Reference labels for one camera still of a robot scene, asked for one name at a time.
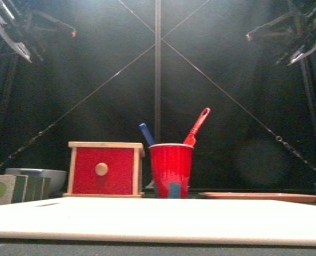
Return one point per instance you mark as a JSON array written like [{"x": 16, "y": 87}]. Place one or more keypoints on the toy sushi roll green centre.
[{"x": 2, "y": 190}]

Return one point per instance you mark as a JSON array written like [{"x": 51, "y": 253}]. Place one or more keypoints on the white cutting board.
[{"x": 165, "y": 220}]

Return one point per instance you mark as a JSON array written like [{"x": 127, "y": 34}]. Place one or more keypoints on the grey bowl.
[{"x": 55, "y": 178}]

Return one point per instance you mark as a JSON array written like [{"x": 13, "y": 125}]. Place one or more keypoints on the red wooden box with knob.
[{"x": 105, "y": 170}]

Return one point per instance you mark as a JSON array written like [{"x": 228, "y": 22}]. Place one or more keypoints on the red plastic cup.
[{"x": 171, "y": 166}]

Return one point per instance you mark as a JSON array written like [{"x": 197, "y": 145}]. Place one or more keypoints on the brown wooden tray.
[{"x": 259, "y": 197}]

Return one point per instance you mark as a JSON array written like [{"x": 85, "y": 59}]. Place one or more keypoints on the blue tape strip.
[{"x": 175, "y": 190}]

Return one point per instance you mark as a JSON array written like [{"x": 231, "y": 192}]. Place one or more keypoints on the vertical metal frame pole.
[{"x": 157, "y": 83}]

